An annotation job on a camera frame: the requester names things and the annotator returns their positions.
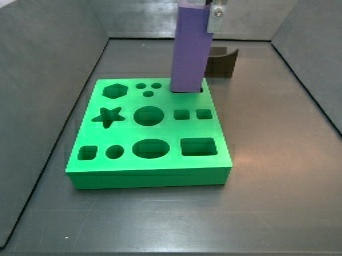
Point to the green shape sorter board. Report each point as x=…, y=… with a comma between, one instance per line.
x=148, y=137

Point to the purple arch block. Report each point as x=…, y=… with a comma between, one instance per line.
x=192, y=47

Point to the black arch block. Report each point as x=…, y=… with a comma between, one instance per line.
x=221, y=62

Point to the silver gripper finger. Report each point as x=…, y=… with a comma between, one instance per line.
x=217, y=14

